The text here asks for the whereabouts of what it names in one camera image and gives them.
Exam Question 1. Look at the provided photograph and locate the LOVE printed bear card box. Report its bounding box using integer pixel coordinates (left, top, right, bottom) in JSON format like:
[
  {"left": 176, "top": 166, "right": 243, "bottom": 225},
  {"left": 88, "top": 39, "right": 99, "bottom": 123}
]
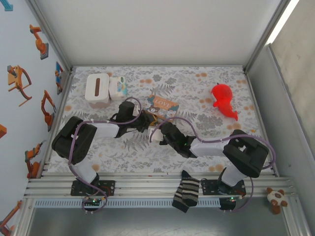
[{"left": 143, "top": 94, "right": 180, "bottom": 119}]

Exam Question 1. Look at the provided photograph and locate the small tissue pack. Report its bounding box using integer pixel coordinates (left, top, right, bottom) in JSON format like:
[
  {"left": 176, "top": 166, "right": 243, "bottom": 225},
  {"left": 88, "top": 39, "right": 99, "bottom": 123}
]
[{"left": 108, "top": 76, "right": 128, "bottom": 101}]

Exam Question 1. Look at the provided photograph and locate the floral patterned table mat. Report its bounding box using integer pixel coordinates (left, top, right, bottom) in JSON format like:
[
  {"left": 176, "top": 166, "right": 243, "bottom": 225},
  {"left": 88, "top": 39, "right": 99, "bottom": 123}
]
[{"left": 49, "top": 65, "right": 268, "bottom": 174}]

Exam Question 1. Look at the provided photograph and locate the white tissue box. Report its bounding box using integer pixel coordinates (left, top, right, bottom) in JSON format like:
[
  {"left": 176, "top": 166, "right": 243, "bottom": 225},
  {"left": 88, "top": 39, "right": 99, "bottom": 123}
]
[{"left": 85, "top": 73, "right": 110, "bottom": 109}]

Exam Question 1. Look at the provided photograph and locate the black white striped sock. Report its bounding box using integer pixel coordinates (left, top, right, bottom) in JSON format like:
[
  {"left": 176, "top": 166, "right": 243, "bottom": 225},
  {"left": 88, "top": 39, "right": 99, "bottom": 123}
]
[{"left": 172, "top": 170, "right": 200, "bottom": 213}]

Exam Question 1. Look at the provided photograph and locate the red whale toy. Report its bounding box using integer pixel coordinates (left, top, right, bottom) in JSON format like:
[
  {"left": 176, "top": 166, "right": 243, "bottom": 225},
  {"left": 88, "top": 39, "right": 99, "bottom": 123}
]
[{"left": 211, "top": 83, "right": 239, "bottom": 121}]

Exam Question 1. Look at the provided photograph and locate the blue and orange sticker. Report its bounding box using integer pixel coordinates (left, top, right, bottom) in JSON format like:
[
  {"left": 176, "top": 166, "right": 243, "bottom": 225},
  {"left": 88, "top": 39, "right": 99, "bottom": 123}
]
[{"left": 54, "top": 61, "right": 64, "bottom": 95}]

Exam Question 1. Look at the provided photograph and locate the left base circuit board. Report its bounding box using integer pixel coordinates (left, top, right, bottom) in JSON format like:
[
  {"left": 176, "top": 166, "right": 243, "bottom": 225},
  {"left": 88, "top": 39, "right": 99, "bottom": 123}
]
[{"left": 85, "top": 196, "right": 104, "bottom": 205}]

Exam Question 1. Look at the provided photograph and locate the brown white plush bear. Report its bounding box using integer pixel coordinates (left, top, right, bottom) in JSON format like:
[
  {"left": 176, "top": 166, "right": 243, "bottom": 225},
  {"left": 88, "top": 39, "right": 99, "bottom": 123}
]
[{"left": 267, "top": 188, "right": 288, "bottom": 215}]

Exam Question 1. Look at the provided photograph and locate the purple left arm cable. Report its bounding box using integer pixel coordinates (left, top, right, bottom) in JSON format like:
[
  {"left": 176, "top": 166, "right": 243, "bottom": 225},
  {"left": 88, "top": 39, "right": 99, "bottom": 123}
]
[{"left": 68, "top": 97, "right": 143, "bottom": 188}]

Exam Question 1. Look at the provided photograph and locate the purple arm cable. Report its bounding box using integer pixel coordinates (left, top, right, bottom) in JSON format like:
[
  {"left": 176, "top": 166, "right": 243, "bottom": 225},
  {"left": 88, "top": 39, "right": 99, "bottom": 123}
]
[
  {"left": 68, "top": 97, "right": 143, "bottom": 188},
  {"left": 154, "top": 117, "right": 276, "bottom": 170}
]

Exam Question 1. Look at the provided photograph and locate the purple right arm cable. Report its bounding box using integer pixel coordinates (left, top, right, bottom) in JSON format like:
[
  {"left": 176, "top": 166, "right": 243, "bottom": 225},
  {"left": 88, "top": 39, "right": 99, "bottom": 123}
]
[{"left": 154, "top": 117, "right": 276, "bottom": 170}]

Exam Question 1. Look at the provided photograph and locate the aluminium front frame rail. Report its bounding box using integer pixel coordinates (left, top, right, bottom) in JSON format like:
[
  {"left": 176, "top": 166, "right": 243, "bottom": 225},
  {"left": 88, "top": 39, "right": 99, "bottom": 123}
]
[{"left": 23, "top": 172, "right": 300, "bottom": 199}]

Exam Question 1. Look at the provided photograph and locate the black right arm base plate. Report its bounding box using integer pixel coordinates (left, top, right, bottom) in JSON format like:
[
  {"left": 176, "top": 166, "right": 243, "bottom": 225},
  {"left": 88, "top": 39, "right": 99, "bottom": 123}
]
[{"left": 201, "top": 178, "right": 247, "bottom": 198}]

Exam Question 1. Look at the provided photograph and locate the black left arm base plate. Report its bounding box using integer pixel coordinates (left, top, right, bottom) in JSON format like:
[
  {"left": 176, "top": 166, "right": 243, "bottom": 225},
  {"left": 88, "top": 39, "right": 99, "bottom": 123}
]
[{"left": 70, "top": 180, "right": 116, "bottom": 197}]

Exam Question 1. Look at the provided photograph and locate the grey slotted cable duct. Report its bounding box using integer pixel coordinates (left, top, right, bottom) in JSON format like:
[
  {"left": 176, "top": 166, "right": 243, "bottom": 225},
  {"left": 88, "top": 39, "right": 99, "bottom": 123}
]
[{"left": 33, "top": 198, "right": 222, "bottom": 208}]

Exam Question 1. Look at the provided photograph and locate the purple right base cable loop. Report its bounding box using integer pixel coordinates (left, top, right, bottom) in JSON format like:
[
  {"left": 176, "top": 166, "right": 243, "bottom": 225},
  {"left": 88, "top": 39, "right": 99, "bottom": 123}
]
[{"left": 220, "top": 184, "right": 254, "bottom": 213}]

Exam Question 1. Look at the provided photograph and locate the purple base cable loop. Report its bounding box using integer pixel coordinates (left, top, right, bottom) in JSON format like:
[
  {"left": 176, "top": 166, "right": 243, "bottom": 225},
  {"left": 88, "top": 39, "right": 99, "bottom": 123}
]
[
  {"left": 220, "top": 184, "right": 254, "bottom": 213},
  {"left": 81, "top": 191, "right": 111, "bottom": 215}
]

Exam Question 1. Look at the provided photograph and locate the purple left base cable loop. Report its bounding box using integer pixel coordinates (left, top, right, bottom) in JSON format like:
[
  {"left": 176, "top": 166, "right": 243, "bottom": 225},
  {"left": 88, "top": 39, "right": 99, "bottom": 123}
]
[{"left": 81, "top": 191, "right": 111, "bottom": 215}]

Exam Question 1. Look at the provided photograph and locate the aluminium frame post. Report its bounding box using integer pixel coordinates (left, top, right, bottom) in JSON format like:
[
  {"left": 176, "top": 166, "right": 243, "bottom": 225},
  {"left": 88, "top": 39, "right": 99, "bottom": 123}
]
[
  {"left": 26, "top": 0, "right": 74, "bottom": 74},
  {"left": 243, "top": 0, "right": 293, "bottom": 74}
]

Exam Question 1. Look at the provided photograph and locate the orange gripper wall sticker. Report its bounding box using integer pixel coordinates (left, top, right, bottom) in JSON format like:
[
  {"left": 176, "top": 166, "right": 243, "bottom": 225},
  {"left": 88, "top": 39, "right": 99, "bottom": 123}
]
[{"left": 6, "top": 65, "right": 33, "bottom": 107}]

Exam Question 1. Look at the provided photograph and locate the blue shape wall sticker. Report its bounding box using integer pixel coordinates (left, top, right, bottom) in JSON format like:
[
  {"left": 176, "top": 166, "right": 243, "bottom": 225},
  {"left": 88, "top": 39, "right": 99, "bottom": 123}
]
[{"left": 0, "top": 0, "right": 13, "bottom": 12}]

